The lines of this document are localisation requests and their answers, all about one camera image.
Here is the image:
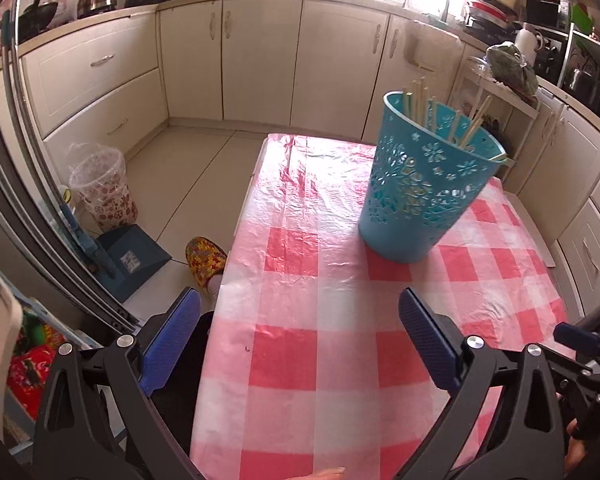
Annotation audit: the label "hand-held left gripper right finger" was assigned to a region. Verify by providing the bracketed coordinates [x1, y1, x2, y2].
[399, 287, 568, 480]

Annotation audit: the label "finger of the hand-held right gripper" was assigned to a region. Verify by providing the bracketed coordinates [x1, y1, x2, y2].
[554, 322, 600, 358]

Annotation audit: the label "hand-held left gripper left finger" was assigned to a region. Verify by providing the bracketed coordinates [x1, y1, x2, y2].
[32, 287, 206, 480]

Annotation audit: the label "blue perforated plastic basket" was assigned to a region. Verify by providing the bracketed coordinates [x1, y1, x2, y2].
[358, 91, 513, 264]

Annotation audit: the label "bundle of wooden chopsticks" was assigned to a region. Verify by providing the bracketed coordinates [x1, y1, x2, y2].
[402, 77, 496, 148]

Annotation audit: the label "person's right hand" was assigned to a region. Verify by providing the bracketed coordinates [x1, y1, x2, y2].
[564, 417, 588, 468]

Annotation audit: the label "person's left hand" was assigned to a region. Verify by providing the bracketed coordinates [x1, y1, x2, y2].
[289, 467, 346, 480]

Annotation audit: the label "person's leg in black trousers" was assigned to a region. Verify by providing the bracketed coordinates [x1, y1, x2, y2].
[150, 310, 216, 456]

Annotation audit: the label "yellow floral slipper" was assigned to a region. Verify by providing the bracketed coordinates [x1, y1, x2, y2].
[186, 236, 228, 281]

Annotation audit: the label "pink checked tablecloth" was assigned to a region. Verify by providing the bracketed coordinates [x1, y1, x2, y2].
[190, 132, 571, 480]

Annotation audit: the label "floral trash bin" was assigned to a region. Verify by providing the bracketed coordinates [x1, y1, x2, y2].
[69, 149, 138, 233]

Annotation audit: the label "blue and cream shoe rack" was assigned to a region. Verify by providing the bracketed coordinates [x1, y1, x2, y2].
[0, 245, 101, 461]

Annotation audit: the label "white storage trolley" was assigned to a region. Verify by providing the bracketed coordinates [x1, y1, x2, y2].
[450, 52, 541, 181]

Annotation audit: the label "black cooking pot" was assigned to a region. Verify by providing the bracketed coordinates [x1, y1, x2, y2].
[567, 67, 600, 106]

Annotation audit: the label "green plastic bag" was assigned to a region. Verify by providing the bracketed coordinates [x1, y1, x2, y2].
[485, 42, 540, 97]

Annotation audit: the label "metal counter shelf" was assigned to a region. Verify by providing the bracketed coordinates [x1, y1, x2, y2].
[557, 22, 600, 121]

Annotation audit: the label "cream kitchen base cabinets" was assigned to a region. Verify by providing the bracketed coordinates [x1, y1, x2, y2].
[0, 0, 600, 321]

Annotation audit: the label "white thermos bottle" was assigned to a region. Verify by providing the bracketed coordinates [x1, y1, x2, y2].
[514, 27, 540, 63]

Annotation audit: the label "white hanging bag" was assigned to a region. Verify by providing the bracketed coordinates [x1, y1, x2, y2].
[411, 20, 465, 72]

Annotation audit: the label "green cutting board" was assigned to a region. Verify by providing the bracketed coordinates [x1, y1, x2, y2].
[570, 2, 595, 36]

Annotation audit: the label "black microwave oven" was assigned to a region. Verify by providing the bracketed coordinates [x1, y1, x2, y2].
[525, 0, 571, 36]

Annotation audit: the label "dish rack with dishes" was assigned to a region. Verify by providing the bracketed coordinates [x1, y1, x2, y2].
[462, 0, 518, 43]

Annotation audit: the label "black wok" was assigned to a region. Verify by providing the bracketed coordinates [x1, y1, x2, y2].
[17, 0, 60, 43]

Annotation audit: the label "blue long-handled dustpan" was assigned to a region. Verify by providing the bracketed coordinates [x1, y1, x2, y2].
[0, 10, 172, 303]

